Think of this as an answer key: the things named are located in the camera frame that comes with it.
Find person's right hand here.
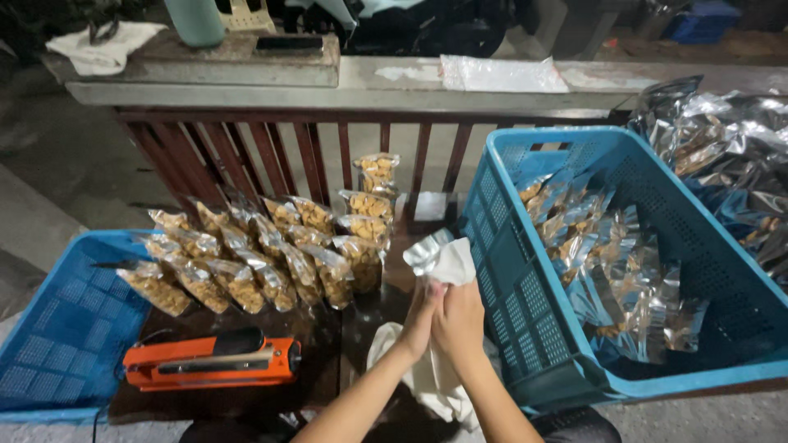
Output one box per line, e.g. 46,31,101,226
431,279,487,370

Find person's left hand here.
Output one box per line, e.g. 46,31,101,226
398,279,447,365

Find single silver foil pouch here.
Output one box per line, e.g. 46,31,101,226
403,228,456,278

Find white cloth rag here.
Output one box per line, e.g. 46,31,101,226
367,237,502,433

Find large blue plastic crate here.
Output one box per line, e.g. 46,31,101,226
457,126,788,415

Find pile of foil snack pouches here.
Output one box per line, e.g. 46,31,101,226
516,171,710,365

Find person's dark trousers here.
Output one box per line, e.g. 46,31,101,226
179,405,623,443

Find rows of filled snack packets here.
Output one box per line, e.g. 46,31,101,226
116,152,403,318

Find long concrete ledge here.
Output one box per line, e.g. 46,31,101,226
64,55,788,121

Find dark red wooden railing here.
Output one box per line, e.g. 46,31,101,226
115,107,633,217

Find clear plastic bag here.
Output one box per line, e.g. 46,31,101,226
439,54,571,94

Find orange heat sealer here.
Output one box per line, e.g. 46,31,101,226
122,326,303,393

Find dark scooter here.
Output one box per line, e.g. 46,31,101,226
282,0,519,58

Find black phone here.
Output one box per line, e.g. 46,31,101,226
254,35,325,58

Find heap of large foil bags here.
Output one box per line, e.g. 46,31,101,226
628,75,788,291

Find grey concrete slab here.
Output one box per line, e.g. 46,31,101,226
41,30,341,89

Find beige plastic stool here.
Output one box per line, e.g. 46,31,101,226
218,0,278,35

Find small dark blue crate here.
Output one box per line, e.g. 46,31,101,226
663,0,743,46

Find green tumbler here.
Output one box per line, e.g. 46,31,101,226
163,0,227,49

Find empty blue plastic crate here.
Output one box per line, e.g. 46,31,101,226
0,229,156,426

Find crumpled white towel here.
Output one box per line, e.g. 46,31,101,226
45,21,169,77

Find black glasses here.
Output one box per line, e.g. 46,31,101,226
87,15,121,46

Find black power cable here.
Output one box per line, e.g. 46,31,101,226
90,403,109,443

